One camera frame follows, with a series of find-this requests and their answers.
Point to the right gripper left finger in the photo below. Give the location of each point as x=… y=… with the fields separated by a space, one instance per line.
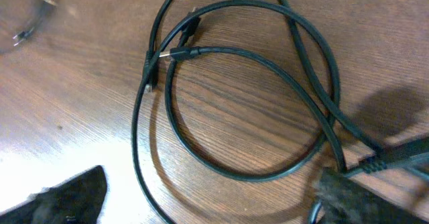
x=78 y=200

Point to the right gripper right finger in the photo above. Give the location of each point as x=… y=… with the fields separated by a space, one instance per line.
x=342 y=201

